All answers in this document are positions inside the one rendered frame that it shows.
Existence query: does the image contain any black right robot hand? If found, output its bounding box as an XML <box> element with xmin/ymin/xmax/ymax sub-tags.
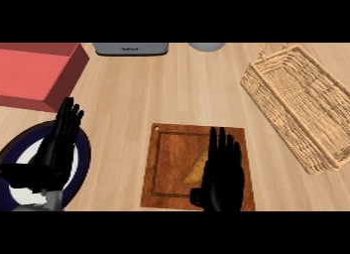
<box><xmin>189</xmin><ymin>126</ymin><xmax>246</xmax><ymax>212</ymax></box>

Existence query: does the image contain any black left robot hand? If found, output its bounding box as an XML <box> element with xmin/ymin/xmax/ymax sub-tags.
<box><xmin>0</xmin><ymin>96</ymin><xmax>85</xmax><ymax>195</ymax></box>

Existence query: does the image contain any golden croissant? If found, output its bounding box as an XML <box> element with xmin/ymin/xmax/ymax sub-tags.
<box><xmin>181</xmin><ymin>146</ymin><xmax>211</xmax><ymax>185</ymax></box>

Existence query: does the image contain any brown wooden cutting board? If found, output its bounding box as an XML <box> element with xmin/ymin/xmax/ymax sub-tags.
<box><xmin>138</xmin><ymin>123</ymin><xmax>256</xmax><ymax>212</ymax></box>

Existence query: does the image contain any tan wicker basket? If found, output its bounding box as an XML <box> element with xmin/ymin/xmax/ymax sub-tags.
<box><xmin>239</xmin><ymin>43</ymin><xmax>350</xmax><ymax>176</ymax></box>

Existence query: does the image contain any white plate with dark rim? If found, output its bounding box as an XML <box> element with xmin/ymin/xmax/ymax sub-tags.
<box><xmin>0</xmin><ymin>120</ymin><xmax>91</xmax><ymax>212</ymax></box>

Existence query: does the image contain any red square tray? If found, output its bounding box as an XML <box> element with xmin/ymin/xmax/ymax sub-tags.
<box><xmin>0</xmin><ymin>43</ymin><xmax>90</xmax><ymax>114</ymax></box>

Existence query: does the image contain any grey appliance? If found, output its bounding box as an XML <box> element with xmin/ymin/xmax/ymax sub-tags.
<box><xmin>90</xmin><ymin>43</ymin><xmax>169</xmax><ymax>57</ymax></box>

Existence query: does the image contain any pale grey round object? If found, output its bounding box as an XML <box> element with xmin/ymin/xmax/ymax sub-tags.
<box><xmin>187</xmin><ymin>43</ymin><xmax>227</xmax><ymax>53</ymax></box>

